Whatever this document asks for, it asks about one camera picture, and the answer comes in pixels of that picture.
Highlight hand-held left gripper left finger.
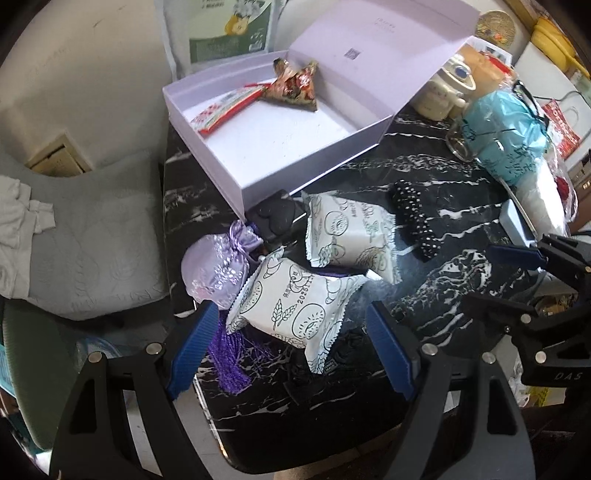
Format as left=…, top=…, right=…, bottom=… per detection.
left=48, top=302, right=227, bottom=480

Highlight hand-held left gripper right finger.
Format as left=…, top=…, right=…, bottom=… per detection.
left=367, top=301, right=539, bottom=480

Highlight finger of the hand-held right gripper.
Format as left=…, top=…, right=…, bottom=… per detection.
left=488, top=233, right=591, bottom=278
left=462, top=292, right=551, bottom=339

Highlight purple tasselled sachet pouch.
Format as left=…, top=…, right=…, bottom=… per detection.
left=181, top=220, right=265, bottom=396

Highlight black dotted hair claw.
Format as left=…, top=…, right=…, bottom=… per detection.
left=390, top=179, right=447, bottom=262

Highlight white snack packet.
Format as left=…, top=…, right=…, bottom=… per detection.
left=301, top=191, right=403, bottom=285
left=225, top=251, right=369, bottom=376

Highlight black heart case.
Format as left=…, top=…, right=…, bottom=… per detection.
left=252, top=191, right=308, bottom=245

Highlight lavender gift box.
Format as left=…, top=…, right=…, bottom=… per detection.
left=161, top=0, right=481, bottom=223

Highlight white flat device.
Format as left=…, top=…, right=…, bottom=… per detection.
left=500, top=198, right=544, bottom=248

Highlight blue plastic bag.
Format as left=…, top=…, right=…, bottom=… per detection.
left=461, top=89, right=553, bottom=186

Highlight clear glass cup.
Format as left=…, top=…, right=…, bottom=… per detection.
left=445, top=115, right=482, bottom=163

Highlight red patterned packet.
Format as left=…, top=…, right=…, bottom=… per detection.
left=539, top=98, right=581, bottom=158

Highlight grey quilted pillow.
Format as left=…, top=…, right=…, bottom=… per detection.
left=0, top=150, right=168, bottom=321

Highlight black eyeglasses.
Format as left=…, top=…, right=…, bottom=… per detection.
left=462, top=78, right=552, bottom=141

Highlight white cloth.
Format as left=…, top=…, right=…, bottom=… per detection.
left=0, top=174, right=57, bottom=297

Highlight yellow plastic item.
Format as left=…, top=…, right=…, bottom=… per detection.
left=530, top=15, right=583, bottom=66

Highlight round wicker item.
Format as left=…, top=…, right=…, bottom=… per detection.
left=475, top=10, right=516, bottom=45

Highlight red and white flat pouch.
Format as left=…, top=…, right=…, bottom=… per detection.
left=191, top=83, right=267, bottom=136

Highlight patterned triangular sachet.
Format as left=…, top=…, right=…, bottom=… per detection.
left=261, top=56, right=319, bottom=112

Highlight green and white poster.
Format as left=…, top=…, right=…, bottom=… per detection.
left=164, top=0, right=289, bottom=84

